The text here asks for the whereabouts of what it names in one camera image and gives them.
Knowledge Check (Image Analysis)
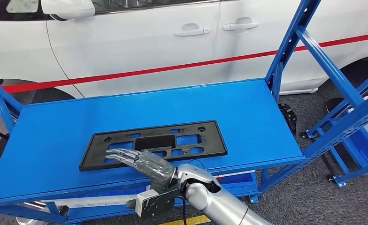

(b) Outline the black ribbed plastic part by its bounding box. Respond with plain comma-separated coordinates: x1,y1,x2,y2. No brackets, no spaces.
277,104,298,136

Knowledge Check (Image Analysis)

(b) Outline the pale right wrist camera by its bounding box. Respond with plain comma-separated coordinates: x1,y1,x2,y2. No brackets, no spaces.
126,185,184,219

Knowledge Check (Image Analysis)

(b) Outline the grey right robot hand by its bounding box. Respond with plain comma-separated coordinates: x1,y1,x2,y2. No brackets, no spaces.
105,148,177,193

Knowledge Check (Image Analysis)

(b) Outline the black-topped stanchion post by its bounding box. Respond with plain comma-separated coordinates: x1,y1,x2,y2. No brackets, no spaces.
0,136,10,159

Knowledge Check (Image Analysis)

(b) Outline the white car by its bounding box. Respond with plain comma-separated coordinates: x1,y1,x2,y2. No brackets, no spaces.
0,0,368,105

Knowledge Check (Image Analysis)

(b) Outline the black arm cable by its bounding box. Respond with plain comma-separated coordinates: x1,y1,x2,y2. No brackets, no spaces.
173,195,188,225

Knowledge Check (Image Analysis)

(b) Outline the chrome base stanchion post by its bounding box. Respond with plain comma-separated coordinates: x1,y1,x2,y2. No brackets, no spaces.
15,201,70,225

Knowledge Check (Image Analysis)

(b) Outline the black plastic plate bracket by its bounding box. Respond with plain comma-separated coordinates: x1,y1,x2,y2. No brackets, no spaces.
78,120,228,172

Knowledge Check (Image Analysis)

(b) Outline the red barrier belt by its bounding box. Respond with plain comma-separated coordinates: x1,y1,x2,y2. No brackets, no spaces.
2,31,368,94

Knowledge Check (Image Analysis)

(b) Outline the blue shelf rack with casters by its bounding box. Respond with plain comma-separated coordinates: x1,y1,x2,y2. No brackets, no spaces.
302,67,368,188

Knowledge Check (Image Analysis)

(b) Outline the blue metal shelf rack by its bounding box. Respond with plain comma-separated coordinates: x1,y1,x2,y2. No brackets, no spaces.
0,0,368,225

